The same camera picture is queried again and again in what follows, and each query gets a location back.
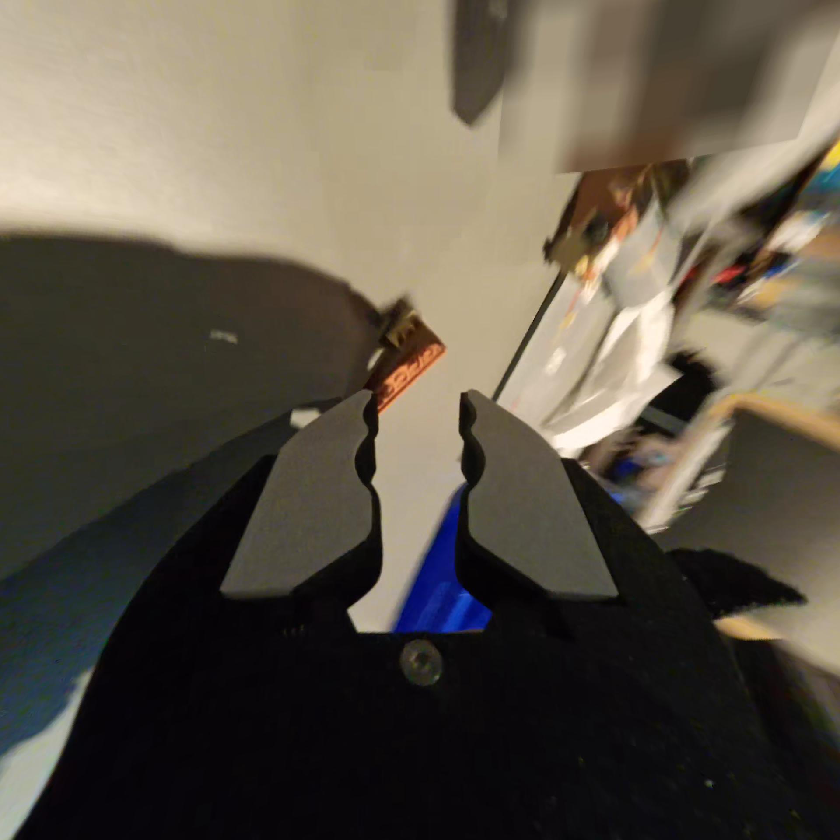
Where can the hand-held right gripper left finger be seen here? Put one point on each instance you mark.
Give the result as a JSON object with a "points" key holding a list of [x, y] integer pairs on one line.
{"points": [[309, 519]]}

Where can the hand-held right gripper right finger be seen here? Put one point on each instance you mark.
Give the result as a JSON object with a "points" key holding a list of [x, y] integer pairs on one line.
{"points": [[532, 519]]}

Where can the long orange toy brick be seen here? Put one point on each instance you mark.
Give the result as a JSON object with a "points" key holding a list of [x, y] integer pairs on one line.
{"points": [[404, 370]]}

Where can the grey desk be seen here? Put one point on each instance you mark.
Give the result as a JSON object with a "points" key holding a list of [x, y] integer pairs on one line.
{"points": [[263, 131]]}

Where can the blue plastic bin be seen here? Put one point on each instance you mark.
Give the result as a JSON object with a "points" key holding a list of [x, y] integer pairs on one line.
{"points": [[440, 571]]}

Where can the crumpled white paper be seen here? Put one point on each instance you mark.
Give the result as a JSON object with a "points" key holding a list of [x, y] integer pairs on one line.
{"points": [[604, 355]]}

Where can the black panel wooden rim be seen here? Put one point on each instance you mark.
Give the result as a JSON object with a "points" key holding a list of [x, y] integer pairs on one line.
{"points": [[775, 499]]}

